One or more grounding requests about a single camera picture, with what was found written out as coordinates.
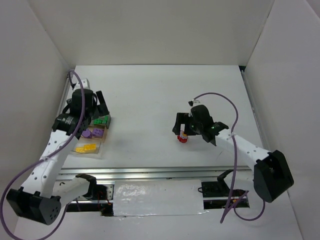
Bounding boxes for small green lego brick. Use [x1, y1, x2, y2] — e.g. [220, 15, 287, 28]
[102, 115, 109, 125]

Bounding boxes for green two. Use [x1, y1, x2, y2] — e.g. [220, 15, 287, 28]
[93, 118, 103, 125]

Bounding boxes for red flower print block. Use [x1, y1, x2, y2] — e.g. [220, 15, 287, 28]
[177, 130, 188, 144]

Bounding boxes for purple lego brick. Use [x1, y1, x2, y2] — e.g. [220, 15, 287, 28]
[92, 128, 105, 138]

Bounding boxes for yellow lego brick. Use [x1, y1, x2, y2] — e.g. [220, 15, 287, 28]
[83, 143, 97, 152]

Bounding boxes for long yellow lego plate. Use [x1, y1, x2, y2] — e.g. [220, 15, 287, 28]
[75, 147, 87, 154]

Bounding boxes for purple rounded lego block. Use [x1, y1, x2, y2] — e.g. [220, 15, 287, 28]
[81, 128, 93, 139]

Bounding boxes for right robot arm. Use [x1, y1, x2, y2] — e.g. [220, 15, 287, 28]
[172, 104, 294, 203]

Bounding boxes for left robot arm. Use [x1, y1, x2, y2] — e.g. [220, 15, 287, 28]
[6, 89, 109, 226]

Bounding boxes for colourless clear container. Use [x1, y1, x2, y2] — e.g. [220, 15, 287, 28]
[70, 137, 104, 159]

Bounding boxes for white foam cover panel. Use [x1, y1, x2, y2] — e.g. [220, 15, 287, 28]
[113, 179, 205, 217]

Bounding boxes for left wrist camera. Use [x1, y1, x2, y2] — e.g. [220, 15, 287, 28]
[71, 78, 91, 91]

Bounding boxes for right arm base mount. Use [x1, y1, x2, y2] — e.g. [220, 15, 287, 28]
[198, 169, 251, 210]

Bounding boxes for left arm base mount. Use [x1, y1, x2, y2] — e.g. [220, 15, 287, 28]
[66, 183, 115, 217]

